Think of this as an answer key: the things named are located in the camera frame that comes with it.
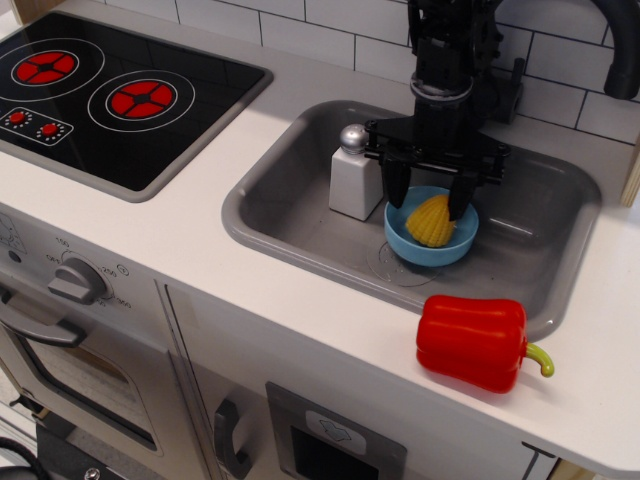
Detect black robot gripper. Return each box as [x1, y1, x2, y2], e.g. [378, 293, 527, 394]
[365, 89, 510, 221]

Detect grey cabinet door handle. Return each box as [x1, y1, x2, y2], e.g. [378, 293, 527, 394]
[213, 399, 252, 479]

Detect red toy bell pepper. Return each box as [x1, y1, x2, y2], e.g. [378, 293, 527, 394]
[416, 295, 555, 393]

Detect grey dishwasher control panel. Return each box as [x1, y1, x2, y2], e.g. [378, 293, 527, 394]
[266, 382, 407, 479]

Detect yellow toy corn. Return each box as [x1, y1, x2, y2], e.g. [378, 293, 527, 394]
[405, 194, 456, 248]

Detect grey oven door handle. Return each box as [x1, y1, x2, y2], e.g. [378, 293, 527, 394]
[1, 287, 87, 348]

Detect black cable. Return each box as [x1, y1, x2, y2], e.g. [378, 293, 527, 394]
[0, 436, 46, 480]

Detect black toy stovetop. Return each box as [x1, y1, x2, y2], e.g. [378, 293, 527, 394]
[1, 12, 273, 203]

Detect grey toy sink basin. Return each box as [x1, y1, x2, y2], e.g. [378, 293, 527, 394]
[222, 101, 601, 341]

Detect light blue plastic bowl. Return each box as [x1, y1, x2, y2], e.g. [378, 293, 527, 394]
[384, 186, 479, 267]

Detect toy oven door window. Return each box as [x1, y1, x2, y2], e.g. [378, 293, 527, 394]
[1, 327, 161, 456]

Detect black toy faucet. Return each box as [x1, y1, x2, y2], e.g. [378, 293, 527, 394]
[469, 0, 640, 126]

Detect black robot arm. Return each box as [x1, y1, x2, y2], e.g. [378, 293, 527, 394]
[365, 1, 510, 221]

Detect white salt shaker silver cap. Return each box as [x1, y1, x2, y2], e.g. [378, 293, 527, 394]
[329, 123, 383, 221]

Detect grey oven dial knob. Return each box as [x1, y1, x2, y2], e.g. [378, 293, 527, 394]
[47, 257, 107, 305]

